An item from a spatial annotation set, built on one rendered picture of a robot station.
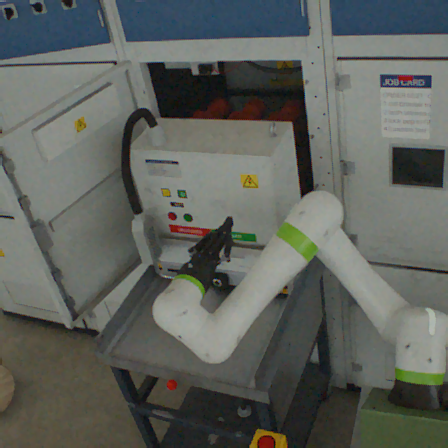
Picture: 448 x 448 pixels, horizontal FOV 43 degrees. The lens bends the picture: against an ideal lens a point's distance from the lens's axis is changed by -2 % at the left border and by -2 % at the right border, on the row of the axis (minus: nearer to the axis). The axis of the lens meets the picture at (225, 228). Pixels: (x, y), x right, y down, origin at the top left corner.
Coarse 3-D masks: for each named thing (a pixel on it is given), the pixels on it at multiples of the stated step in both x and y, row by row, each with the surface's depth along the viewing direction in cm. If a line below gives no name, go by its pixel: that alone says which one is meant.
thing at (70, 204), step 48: (96, 96) 187; (0, 144) 161; (48, 144) 175; (96, 144) 195; (48, 192) 183; (96, 192) 198; (48, 240) 184; (96, 240) 206; (48, 288) 191; (96, 288) 211
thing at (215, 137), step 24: (168, 120) 196; (192, 120) 192; (216, 120) 189; (240, 120) 186; (144, 144) 184; (168, 144) 181; (192, 144) 179; (216, 144) 176; (240, 144) 173; (264, 144) 171; (288, 144) 179; (288, 168) 181; (288, 192) 183
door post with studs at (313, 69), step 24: (312, 0) 159; (312, 24) 164; (312, 48) 168; (312, 72) 173; (312, 96) 178; (312, 120) 183; (312, 144) 189; (312, 168) 195; (336, 288) 224; (336, 312) 233; (336, 336) 241; (336, 360) 251; (336, 384) 262
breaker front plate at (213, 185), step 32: (160, 160) 180; (192, 160) 175; (224, 160) 171; (256, 160) 166; (160, 192) 189; (192, 192) 184; (224, 192) 178; (256, 192) 174; (160, 224) 199; (192, 224) 193; (256, 224) 181; (160, 256) 209
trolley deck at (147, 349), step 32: (160, 288) 210; (224, 288) 204; (256, 320) 189; (96, 352) 190; (128, 352) 187; (160, 352) 185; (192, 352) 183; (256, 352) 178; (288, 352) 180; (192, 384) 178; (224, 384) 171
